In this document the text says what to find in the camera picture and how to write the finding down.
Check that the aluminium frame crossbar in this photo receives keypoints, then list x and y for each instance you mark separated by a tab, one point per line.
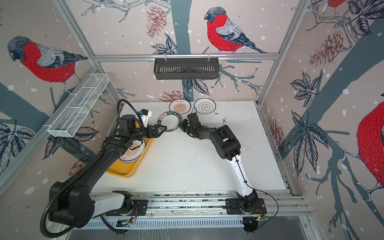
149	58

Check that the orange sunburst plate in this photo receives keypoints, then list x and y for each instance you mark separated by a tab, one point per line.
180	106
134	152

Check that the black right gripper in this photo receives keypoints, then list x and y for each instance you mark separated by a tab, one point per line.
183	124

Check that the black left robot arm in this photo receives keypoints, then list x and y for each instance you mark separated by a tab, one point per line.
71	206

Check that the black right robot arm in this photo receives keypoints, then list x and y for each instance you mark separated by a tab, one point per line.
228	148

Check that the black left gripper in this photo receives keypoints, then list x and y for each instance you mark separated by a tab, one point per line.
156	133

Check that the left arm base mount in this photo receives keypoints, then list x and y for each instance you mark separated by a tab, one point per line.
135	208

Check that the aluminium rail bed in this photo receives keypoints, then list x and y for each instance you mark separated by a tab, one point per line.
217	205

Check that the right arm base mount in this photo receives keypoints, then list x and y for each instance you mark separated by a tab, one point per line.
241	207

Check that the yellow plastic bin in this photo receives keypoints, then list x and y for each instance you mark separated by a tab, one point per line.
123	170

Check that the white black motif plate back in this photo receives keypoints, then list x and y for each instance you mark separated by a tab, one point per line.
205	106

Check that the black hanging wire basket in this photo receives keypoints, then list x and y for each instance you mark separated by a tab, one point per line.
186	69

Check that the green rim plate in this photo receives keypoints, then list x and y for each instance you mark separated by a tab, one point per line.
170	121

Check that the white mesh wire shelf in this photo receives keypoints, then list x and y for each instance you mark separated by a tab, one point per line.
71	118

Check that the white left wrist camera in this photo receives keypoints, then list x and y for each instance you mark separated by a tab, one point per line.
145	115

